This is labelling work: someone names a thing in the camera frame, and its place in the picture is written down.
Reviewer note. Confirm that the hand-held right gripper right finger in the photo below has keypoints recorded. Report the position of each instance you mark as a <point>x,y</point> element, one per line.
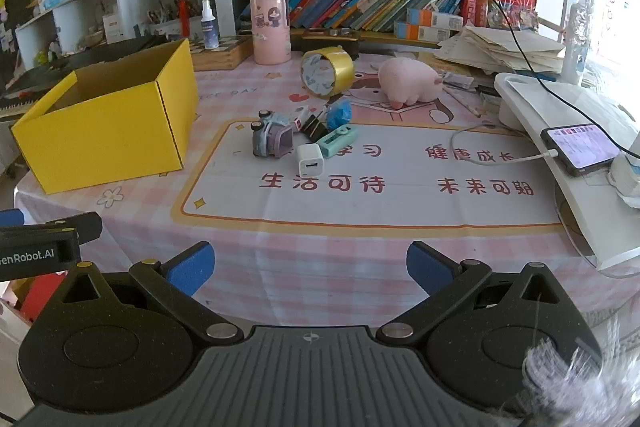
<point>430,267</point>

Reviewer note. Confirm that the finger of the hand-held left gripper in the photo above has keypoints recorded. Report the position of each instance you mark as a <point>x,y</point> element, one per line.
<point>11,217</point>
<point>87,227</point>

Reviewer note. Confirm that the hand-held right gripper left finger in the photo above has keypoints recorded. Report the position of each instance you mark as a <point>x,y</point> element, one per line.
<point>190,267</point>

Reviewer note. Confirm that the yellow cardboard box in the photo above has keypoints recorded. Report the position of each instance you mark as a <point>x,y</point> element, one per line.
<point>100,142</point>

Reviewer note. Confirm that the purple grey toy car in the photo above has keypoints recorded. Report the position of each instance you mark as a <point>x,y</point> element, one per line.
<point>272,137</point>

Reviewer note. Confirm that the mint green plastic gadget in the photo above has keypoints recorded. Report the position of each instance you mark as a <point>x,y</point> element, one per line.
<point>340,141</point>

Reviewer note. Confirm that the white USB charger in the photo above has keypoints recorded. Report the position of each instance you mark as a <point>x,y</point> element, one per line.
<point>310,159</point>

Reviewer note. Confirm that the small blue plastic object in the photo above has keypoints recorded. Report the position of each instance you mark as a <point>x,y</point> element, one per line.
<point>340,112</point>

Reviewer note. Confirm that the black binder clip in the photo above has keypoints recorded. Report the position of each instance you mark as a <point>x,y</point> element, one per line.
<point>314,127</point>

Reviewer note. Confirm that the small white printed box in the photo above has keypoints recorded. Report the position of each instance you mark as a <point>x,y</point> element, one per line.
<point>301,112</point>

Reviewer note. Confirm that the desktop with pink printed tablecloth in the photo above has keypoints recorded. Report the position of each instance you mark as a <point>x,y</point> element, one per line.
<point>300,267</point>

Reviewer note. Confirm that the red paper bag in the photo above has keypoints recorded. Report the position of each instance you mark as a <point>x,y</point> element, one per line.
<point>42,297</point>

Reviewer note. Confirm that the black electronic keyboard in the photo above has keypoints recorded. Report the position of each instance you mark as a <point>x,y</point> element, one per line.
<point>40,77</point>

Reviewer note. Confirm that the white desk riser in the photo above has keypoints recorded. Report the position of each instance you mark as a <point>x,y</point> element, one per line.
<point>575,207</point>

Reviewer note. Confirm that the white fuzzy fabric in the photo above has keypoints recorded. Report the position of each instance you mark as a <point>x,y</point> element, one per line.
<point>560,372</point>

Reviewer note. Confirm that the wooden pencil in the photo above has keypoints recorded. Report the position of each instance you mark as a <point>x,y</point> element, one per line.
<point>462,102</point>

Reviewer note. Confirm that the small clear packet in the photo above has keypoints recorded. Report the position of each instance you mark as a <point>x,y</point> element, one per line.
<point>457,80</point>

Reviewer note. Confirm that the pink plush pig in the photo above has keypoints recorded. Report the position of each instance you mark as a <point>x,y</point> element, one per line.
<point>405,79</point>

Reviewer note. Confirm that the smartphone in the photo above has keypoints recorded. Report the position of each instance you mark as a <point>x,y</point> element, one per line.
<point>580,147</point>

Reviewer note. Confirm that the wooden chessboard box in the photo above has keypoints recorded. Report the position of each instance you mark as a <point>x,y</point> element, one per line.
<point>220,57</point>

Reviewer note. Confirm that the gold tape roll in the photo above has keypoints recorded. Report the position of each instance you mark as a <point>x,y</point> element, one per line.
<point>340,67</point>

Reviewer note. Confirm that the red toy stick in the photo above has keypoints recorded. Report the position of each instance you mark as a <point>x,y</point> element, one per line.
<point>182,19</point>

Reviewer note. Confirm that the white spray bottle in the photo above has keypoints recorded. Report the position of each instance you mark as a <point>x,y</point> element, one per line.
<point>210,32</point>

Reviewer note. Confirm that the pile of papers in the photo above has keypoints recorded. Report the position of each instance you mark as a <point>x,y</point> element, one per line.
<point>500,47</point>

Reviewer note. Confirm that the orange blue box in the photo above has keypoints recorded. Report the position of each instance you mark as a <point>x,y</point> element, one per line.
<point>430,18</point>
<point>415,31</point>

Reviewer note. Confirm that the black case with lenses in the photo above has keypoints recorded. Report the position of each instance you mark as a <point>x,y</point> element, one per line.
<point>345,44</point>

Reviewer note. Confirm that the pink cylindrical tin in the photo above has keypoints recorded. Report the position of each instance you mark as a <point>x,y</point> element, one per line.
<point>270,32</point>

